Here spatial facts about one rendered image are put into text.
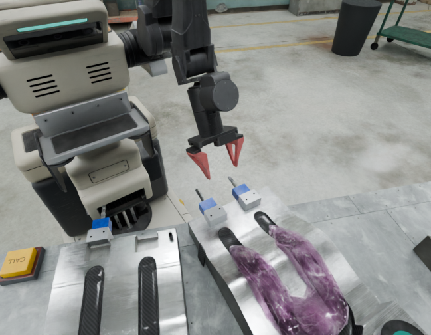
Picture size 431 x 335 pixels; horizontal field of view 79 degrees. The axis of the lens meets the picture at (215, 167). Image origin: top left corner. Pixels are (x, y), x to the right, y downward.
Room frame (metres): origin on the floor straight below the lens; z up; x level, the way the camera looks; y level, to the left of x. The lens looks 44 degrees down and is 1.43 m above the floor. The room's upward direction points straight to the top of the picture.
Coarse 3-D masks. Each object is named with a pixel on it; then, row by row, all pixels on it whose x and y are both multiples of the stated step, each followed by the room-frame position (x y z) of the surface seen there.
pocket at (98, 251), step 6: (90, 246) 0.31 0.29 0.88; (96, 246) 0.31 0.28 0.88; (102, 246) 0.31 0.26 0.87; (108, 246) 0.31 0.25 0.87; (90, 252) 0.30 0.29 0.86; (96, 252) 0.30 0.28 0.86; (102, 252) 0.30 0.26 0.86; (108, 252) 0.30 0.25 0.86; (90, 258) 0.28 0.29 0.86; (96, 258) 0.28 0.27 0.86
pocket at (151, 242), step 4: (148, 236) 0.33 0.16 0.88; (152, 236) 0.33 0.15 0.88; (156, 236) 0.33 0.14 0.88; (136, 240) 0.32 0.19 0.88; (140, 240) 0.32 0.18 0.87; (144, 240) 0.32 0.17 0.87; (148, 240) 0.33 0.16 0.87; (152, 240) 0.33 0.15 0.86; (156, 240) 0.33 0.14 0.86; (136, 244) 0.31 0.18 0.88; (140, 244) 0.32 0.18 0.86; (144, 244) 0.32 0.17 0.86; (148, 244) 0.32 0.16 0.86; (152, 244) 0.32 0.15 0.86; (156, 244) 0.32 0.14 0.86; (136, 248) 0.30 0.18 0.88; (140, 248) 0.31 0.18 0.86; (144, 248) 0.31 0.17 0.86; (148, 248) 0.31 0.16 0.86; (152, 248) 0.31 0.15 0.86; (156, 248) 0.31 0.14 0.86
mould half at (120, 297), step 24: (120, 240) 0.31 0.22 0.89; (168, 240) 0.31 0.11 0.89; (72, 264) 0.26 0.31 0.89; (96, 264) 0.26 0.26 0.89; (120, 264) 0.26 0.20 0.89; (168, 264) 0.26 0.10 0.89; (72, 288) 0.21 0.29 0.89; (120, 288) 0.21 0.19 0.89; (168, 288) 0.21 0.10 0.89; (48, 312) 0.16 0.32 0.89; (72, 312) 0.16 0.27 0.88; (120, 312) 0.16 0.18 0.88; (168, 312) 0.16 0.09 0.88
